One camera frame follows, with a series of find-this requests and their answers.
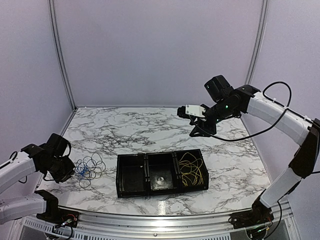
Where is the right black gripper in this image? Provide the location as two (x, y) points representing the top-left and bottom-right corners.
(190, 98), (238, 137)

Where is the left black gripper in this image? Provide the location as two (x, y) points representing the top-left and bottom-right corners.
(43, 155), (76, 184)

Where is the black thin cable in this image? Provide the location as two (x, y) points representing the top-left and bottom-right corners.
(76, 152), (106, 188)

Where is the yellow cable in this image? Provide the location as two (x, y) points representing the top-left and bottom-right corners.
(178, 150), (205, 187)

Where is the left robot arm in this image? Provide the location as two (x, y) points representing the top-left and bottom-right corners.
(0, 133), (75, 224)

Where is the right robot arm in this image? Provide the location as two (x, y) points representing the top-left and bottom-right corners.
(181, 75), (320, 224)

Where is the black three-compartment tray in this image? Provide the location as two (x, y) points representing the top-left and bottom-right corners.
(115, 149), (209, 198)

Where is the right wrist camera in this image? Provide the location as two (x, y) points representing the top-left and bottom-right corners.
(177, 104), (206, 122)

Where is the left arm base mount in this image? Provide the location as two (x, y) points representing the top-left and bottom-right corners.
(36, 207), (80, 228)

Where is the left arm black hose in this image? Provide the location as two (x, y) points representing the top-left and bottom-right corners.
(9, 141), (73, 185)

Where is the arm black hose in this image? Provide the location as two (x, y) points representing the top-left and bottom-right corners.
(194, 81), (293, 142)
(9, 141), (73, 185)

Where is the aluminium front rail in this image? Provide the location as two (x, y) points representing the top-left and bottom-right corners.
(10, 201), (301, 240)

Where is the right arm black hose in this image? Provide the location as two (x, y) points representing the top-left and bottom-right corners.
(194, 81), (293, 142)

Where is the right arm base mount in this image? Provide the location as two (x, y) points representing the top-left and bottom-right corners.
(228, 209), (274, 229)

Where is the right aluminium corner post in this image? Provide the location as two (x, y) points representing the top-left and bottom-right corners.
(242, 0), (270, 86)

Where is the aluminium corner post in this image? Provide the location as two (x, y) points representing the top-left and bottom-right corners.
(242, 0), (270, 86)
(47, 0), (77, 112)

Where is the left aluminium corner post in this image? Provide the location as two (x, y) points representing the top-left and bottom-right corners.
(47, 0), (77, 112)

